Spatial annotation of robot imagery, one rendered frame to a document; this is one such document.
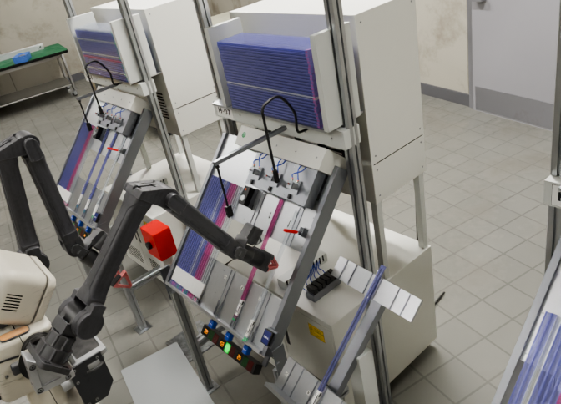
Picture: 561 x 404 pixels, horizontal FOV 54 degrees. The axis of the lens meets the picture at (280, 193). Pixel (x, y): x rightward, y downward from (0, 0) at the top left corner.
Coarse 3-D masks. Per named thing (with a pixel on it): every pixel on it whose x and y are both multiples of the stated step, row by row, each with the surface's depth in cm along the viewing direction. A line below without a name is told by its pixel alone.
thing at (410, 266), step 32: (352, 224) 272; (288, 256) 257; (352, 256) 248; (416, 256) 240; (352, 288) 229; (416, 288) 246; (320, 320) 216; (352, 320) 220; (384, 320) 235; (416, 320) 253; (288, 352) 254; (320, 352) 228; (416, 352) 261
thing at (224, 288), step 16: (224, 272) 218; (208, 288) 222; (224, 288) 215; (240, 288) 209; (256, 288) 203; (208, 304) 219; (224, 304) 213; (256, 304) 201; (272, 304) 196; (224, 320) 210; (240, 320) 204; (256, 320) 199; (272, 320) 194; (256, 336) 197
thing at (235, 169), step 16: (224, 144) 240; (240, 160) 229; (224, 176) 234; (240, 176) 226; (240, 208) 221; (256, 208) 215; (272, 208) 209; (288, 208) 203; (256, 224) 212; (288, 224) 201; (304, 224) 196; (288, 240) 199; (304, 240) 194
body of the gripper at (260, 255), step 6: (258, 252) 187; (264, 252) 190; (252, 258) 185; (258, 258) 187; (264, 258) 189; (270, 258) 188; (252, 264) 188; (258, 264) 188; (264, 264) 188; (264, 270) 187
